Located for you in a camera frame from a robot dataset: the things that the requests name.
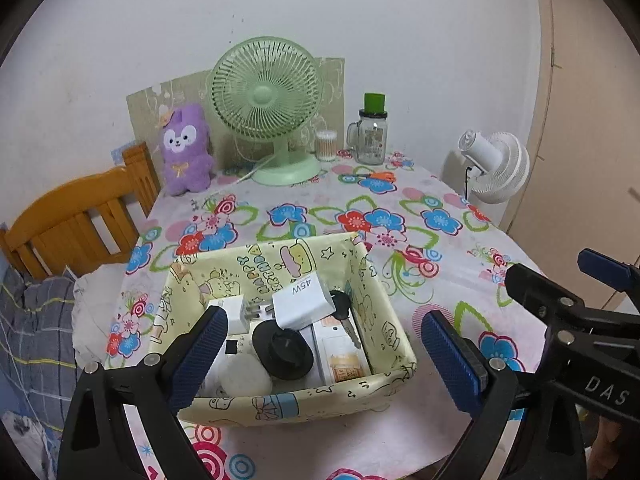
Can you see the glass jar with green lid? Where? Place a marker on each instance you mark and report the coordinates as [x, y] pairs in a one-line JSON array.
[[372, 140]]

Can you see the small white charger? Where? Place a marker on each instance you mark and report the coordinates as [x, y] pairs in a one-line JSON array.
[[232, 312]]

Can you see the orange scissors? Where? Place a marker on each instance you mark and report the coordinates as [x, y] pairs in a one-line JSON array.
[[382, 176]]

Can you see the black round object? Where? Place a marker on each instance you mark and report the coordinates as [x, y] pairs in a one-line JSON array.
[[282, 352]]

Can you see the yellow fabric storage box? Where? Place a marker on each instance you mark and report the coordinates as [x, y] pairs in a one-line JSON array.
[[280, 405]]

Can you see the beige patterned board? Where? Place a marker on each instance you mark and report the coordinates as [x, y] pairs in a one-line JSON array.
[[332, 90]]

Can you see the green desk fan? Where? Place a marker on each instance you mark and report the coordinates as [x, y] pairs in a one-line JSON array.
[[262, 95]]

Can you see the white rectangular case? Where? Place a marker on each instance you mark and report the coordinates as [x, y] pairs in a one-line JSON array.
[[345, 360]]

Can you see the white earbud case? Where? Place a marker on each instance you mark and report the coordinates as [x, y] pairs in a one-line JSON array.
[[245, 380]]

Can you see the grey plaid bedding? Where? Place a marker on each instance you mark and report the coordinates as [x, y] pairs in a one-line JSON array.
[[35, 335]]

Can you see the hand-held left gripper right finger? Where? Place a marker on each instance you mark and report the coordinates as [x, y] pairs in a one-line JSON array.
[[450, 360]]

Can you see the black key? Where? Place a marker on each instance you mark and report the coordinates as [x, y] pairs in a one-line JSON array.
[[342, 305]]

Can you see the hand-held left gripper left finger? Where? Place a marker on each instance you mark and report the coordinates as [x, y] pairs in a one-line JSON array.
[[200, 360]]

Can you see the purple plush toy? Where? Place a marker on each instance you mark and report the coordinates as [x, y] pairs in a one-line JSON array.
[[182, 160]]

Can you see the cotton swab container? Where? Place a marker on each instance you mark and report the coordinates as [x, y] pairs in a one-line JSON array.
[[326, 147]]

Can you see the white standing fan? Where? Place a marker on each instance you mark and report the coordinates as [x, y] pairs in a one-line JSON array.
[[505, 165]]

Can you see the light blue paper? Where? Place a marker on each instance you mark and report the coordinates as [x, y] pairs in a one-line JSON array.
[[120, 154]]

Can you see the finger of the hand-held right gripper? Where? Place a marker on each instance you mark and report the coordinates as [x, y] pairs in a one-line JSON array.
[[605, 266], [530, 280]]

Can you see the large white charger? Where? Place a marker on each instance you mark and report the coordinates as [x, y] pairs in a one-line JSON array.
[[302, 300]]

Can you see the person's right hand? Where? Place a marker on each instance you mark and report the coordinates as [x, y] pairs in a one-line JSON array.
[[605, 445]]

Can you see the beige door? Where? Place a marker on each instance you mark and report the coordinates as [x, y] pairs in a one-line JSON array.
[[590, 135]]

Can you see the floral tablecloth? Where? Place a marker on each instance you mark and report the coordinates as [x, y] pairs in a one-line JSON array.
[[450, 280]]

